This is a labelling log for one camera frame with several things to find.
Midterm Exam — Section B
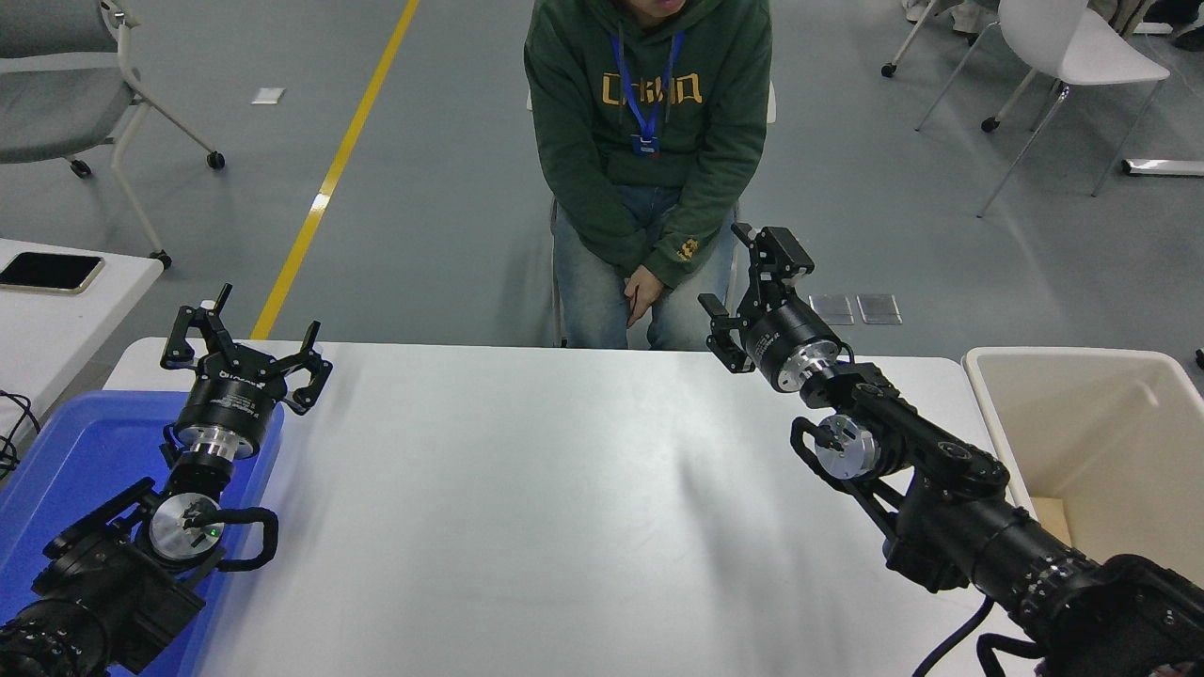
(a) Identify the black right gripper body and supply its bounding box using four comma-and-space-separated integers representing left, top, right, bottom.
743, 299, 838, 391

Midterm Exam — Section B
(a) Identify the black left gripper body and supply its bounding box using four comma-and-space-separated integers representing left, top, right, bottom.
174, 360, 287, 441

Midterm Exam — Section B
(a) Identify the person's left hand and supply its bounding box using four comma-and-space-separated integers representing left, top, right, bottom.
624, 264, 668, 329

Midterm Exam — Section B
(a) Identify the white side table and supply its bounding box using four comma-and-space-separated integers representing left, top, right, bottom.
0, 237, 166, 452

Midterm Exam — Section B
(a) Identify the black smartphone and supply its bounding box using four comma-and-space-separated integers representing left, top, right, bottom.
0, 251, 106, 295

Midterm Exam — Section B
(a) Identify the blue plastic tray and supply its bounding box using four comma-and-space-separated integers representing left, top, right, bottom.
0, 390, 286, 677

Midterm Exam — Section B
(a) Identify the white metal-framed chair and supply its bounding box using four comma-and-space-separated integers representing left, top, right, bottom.
527, 83, 778, 352

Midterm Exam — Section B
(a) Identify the person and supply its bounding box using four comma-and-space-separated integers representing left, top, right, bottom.
523, 0, 774, 352
903, 0, 1000, 39
1091, 0, 1204, 53

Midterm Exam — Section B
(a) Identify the grey office chair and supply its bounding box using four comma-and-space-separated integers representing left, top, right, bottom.
0, 0, 227, 269

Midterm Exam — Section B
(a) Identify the pale tan flat piece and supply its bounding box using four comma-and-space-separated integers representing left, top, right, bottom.
1033, 496, 1073, 546

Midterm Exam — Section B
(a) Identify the large pale plastic bin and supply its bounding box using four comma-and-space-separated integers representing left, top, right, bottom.
962, 346, 1204, 589

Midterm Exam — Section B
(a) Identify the white shell chair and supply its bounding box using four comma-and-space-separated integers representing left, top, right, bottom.
917, 0, 1172, 219

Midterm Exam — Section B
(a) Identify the blue lanyard badge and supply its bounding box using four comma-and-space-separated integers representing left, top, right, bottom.
610, 30, 686, 157

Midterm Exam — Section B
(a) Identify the wheeled chair frame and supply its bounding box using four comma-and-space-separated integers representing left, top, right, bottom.
880, 0, 1045, 133

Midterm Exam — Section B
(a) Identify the black cable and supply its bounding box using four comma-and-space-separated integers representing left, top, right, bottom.
0, 388, 43, 480

